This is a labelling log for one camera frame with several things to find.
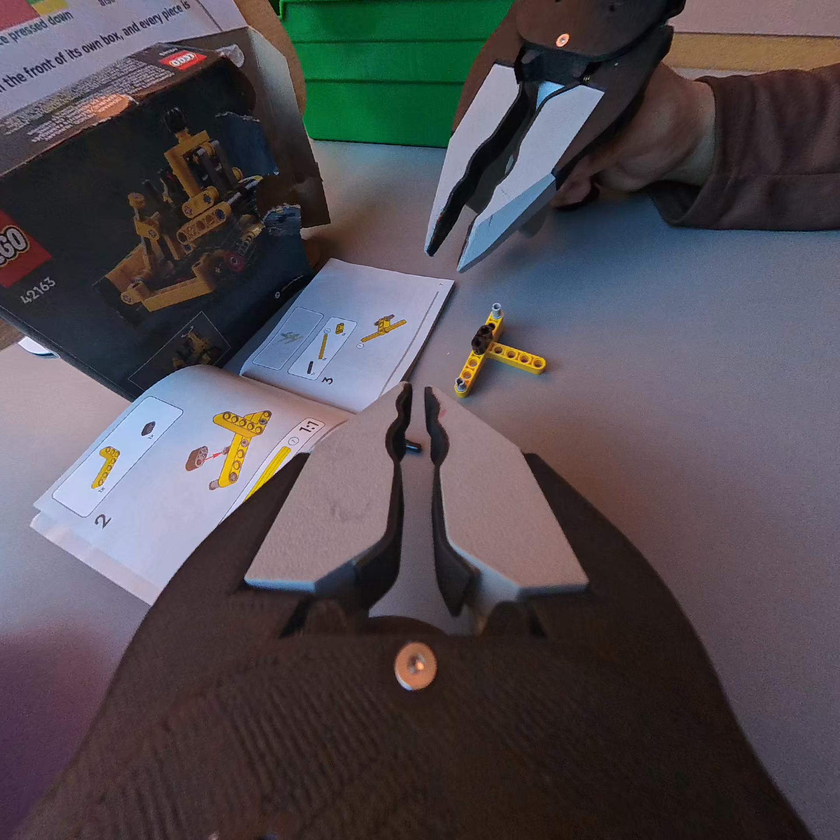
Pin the printed paper sheet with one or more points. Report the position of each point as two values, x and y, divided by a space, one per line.
98 39

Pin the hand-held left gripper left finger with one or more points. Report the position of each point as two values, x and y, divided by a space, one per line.
328 512

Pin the person's right hand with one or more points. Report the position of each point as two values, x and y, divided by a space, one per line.
656 144

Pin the stacked green plastic bins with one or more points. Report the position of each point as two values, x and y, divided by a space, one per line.
380 98

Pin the yellow lego beam assembly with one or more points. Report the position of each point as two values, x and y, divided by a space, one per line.
508 354

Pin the black lego pin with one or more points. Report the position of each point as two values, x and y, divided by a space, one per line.
412 446

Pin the lego instruction booklet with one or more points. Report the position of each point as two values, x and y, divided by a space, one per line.
164 472

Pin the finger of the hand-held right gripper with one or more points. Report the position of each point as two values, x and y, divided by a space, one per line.
564 118
469 138

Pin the black lego set box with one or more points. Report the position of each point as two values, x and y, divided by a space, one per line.
98 197

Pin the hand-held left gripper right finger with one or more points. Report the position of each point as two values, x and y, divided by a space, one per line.
505 518

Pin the person's right forearm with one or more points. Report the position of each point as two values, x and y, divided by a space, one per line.
774 144

